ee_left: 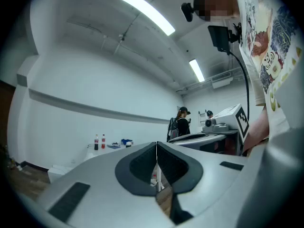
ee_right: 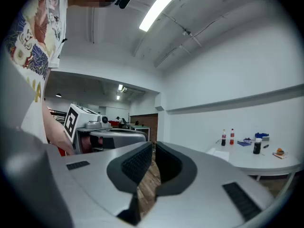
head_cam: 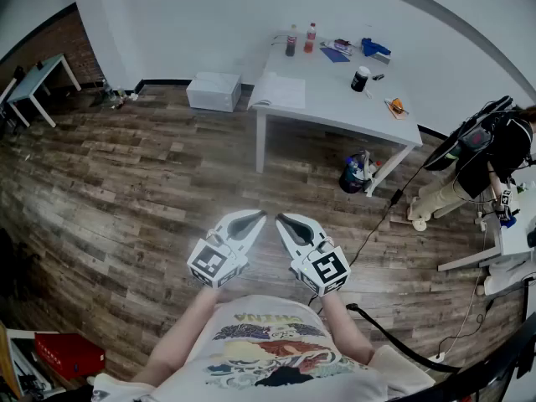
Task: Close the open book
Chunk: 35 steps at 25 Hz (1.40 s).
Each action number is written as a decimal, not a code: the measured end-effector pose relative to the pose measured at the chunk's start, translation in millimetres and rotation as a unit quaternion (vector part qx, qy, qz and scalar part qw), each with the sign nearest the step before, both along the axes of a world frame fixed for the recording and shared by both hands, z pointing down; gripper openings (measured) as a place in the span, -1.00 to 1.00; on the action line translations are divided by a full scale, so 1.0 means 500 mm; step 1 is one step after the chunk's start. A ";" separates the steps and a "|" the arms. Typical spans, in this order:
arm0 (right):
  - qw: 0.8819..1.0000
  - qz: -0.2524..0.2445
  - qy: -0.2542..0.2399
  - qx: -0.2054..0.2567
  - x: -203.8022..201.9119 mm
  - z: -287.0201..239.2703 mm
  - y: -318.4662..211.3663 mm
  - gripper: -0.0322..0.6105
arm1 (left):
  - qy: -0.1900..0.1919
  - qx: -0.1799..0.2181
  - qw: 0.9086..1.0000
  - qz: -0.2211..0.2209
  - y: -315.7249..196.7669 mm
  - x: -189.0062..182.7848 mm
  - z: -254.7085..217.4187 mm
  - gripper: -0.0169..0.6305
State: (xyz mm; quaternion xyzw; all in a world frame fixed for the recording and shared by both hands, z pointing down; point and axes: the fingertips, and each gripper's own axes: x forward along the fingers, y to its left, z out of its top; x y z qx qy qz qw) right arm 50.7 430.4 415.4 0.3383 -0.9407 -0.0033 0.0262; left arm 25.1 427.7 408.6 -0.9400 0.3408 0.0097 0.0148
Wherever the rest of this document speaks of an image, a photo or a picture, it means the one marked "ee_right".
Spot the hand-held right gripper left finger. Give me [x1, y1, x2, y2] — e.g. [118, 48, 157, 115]
[47, 141, 153, 228]

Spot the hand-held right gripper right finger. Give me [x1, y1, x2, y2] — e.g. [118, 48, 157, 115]
[142, 141, 281, 228]

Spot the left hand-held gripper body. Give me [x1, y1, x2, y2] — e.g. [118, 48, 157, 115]
[63, 103, 150, 155]

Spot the person's left forearm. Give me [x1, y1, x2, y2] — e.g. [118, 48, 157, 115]
[41, 100, 76, 156]

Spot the person's left hand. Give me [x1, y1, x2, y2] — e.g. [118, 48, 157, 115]
[80, 136, 104, 152]

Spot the white paper sheet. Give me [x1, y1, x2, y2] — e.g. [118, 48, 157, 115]
[213, 150, 230, 162]

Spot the white round table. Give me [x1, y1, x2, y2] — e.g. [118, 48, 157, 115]
[206, 139, 303, 199]

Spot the green-topped table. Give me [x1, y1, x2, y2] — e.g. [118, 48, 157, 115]
[129, 124, 151, 142]

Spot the black bottle with white cap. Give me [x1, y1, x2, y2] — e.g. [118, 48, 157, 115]
[253, 137, 263, 155]

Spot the blue box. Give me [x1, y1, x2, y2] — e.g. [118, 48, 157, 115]
[255, 132, 270, 142]

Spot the orange object on paper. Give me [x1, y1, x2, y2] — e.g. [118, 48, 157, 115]
[272, 147, 288, 160]

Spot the ceiling conduit pipe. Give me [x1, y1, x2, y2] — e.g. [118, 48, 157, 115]
[155, 12, 228, 67]

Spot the long ceiling light strip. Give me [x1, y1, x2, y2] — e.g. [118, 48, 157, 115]
[138, 0, 189, 32]

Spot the grey wall cable tray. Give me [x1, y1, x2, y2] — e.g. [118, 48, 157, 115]
[165, 83, 304, 115]

